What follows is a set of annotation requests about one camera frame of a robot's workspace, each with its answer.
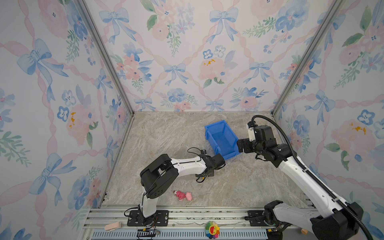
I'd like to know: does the left corner metal post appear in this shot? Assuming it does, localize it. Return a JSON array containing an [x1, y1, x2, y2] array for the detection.
[[74, 0, 134, 117]]

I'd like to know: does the black corrugated cable hose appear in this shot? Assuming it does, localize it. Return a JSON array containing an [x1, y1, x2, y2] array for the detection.
[[251, 114, 374, 240]]

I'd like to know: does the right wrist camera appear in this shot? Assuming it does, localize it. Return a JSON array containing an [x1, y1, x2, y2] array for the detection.
[[247, 121, 256, 142]]

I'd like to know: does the blue plastic bin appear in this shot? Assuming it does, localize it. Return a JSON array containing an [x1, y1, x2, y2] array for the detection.
[[205, 120, 240, 161]]

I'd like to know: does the corner metal post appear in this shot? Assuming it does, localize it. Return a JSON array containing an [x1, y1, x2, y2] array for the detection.
[[271, 0, 344, 117], [74, 0, 134, 117]]

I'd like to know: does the right corner metal post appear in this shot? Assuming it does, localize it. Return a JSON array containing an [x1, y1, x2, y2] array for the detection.
[[271, 0, 344, 117]]

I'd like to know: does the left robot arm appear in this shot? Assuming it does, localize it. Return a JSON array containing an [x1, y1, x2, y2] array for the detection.
[[140, 151, 226, 219]]

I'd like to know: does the colourful flower toy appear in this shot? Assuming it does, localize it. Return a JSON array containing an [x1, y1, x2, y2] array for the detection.
[[205, 221, 220, 240]]

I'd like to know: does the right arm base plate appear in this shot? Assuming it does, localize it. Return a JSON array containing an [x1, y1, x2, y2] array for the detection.
[[244, 210, 291, 229]]

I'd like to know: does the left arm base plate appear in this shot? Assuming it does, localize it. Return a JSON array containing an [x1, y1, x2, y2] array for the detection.
[[127, 210, 169, 227]]

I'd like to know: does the pink plush toy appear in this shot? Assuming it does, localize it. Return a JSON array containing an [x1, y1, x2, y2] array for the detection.
[[174, 190, 193, 201]]

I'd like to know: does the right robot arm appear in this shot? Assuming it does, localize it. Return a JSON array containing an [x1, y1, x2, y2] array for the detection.
[[237, 125, 365, 240]]

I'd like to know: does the aluminium frame rail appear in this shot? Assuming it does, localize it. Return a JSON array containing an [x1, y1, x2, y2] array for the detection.
[[80, 204, 337, 240]]

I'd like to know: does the pink eraser block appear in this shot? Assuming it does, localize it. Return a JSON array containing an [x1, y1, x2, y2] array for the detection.
[[104, 222, 122, 232]]

